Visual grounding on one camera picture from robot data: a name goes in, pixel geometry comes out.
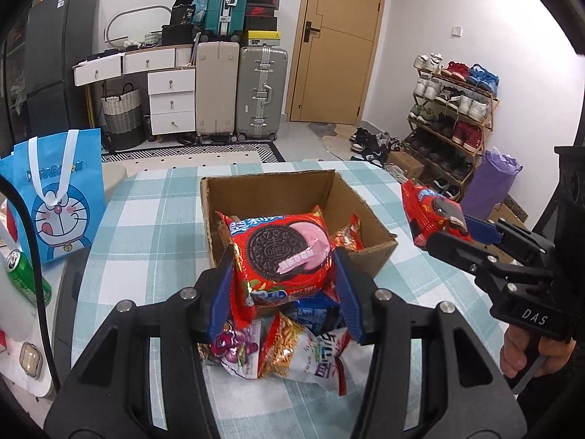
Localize small red cookie packet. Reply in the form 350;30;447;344
401;180;473;250

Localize oval metal frame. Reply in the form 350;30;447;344
105;5;172;46

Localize plain brown floor carton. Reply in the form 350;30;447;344
388;151;423;179

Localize green drink can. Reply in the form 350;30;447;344
4;249;53;307

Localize printed floor carton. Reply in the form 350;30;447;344
484;194;528;234

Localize large red cookie packet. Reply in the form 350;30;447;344
215;208;341;325

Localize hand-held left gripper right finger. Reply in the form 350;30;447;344
331;248;528;439

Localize blue cookie packet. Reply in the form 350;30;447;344
292;290;346;334

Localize yellow black shoe box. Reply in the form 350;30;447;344
241;30;282;47

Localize silver suitcase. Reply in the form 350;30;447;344
235;46;290;142

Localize person's right hand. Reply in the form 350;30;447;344
499;329;577;379

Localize beige suitcase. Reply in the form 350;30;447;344
196;41;241;140

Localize pile of dark shoes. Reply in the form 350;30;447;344
350;127;403;165

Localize white orange noodle snack packet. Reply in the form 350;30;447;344
258;313;350;396

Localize shoe rack with shoes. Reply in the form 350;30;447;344
407;52;501;202

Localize small black printed box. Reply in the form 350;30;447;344
171;0;197;26

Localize white drawer cabinet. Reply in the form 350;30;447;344
73;45;198;135

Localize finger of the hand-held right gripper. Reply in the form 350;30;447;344
426;230;555;285
464;216;557;259

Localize beige earbuds case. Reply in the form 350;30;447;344
18;342;44;378

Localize brown cardboard box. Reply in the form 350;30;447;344
200;169;399;284

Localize dark shelf unit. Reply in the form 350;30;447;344
0;9;30;147

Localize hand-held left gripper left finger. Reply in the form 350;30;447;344
43;244;238;439

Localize woven laundry basket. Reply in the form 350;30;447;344
101;83;146;149

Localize black white patterned rug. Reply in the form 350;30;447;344
101;142;286;165

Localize black cable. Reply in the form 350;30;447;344
0;176;58;394

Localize wooden door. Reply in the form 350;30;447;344
286;0;389;125

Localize purple grape candy packet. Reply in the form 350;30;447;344
197;320;270;380

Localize teal suitcase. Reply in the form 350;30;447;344
204;0;253;40

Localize blue cartoon tote bag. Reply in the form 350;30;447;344
0;129;102;263

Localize purple rolled mat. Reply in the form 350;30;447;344
459;149;522;220

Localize dark grey fridge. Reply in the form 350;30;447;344
25;0;99;135

